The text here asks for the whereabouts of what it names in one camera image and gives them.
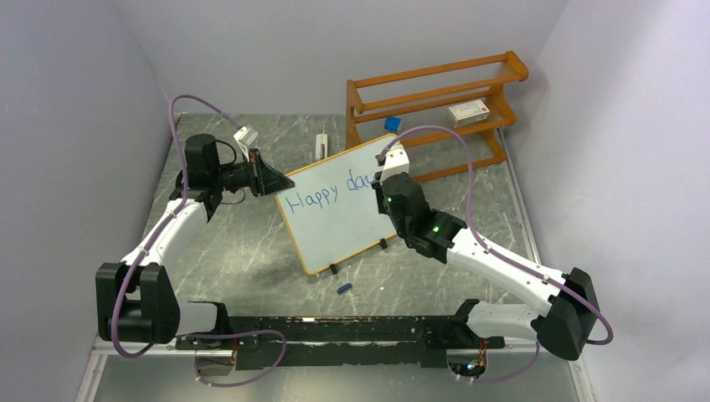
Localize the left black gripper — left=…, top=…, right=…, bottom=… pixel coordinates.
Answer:
left=212, top=149, right=295, bottom=198

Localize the yellow framed whiteboard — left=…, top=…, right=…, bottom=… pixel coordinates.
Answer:
left=276, top=134, right=395, bottom=275

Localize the blue marker cap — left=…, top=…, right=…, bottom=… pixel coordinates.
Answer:
left=337, top=283, right=352, bottom=295

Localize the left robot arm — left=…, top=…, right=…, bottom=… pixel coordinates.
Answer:
left=95, top=134, right=295, bottom=348

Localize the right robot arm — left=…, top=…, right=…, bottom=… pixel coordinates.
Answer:
left=372, top=173, right=600, bottom=361

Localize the white whiteboard stand piece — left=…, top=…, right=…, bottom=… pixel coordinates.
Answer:
left=315, top=132, right=328, bottom=161

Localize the small blue box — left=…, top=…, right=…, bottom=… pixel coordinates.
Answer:
left=383, top=116, right=402, bottom=134

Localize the orange wooden shelf rack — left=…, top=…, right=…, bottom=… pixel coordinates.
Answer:
left=345, top=50, right=529, bottom=168

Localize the white red carton box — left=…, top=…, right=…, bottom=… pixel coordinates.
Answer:
left=447, top=99, right=491, bottom=127

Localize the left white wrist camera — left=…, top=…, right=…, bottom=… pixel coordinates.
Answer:
left=233, top=125, right=258, bottom=160

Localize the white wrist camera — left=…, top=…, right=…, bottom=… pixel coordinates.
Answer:
left=376, top=144, right=410, bottom=182
left=233, top=125, right=258, bottom=160

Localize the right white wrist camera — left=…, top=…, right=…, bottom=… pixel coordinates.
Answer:
left=376, top=144, right=410, bottom=182

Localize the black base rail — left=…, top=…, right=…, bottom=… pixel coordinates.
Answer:
left=176, top=316, right=506, bottom=370

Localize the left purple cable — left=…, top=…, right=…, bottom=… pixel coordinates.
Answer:
left=111, top=95, right=242, bottom=359

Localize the aluminium frame profile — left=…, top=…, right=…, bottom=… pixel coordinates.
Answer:
left=77, top=314, right=594, bottom=401

